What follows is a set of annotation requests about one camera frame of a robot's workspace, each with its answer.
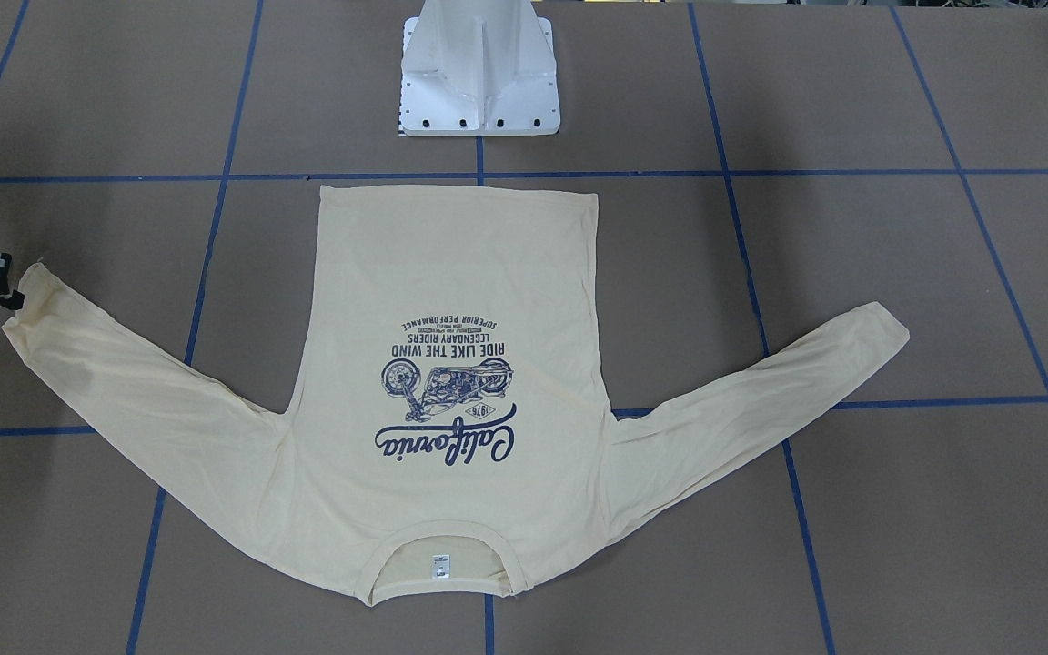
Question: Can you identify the cream long-sleeve graphic shirt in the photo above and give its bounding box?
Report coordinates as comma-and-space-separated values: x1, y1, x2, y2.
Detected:
3, 184, 910, 606

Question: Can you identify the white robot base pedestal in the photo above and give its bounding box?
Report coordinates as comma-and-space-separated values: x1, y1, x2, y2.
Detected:
398, 1, 561, 137

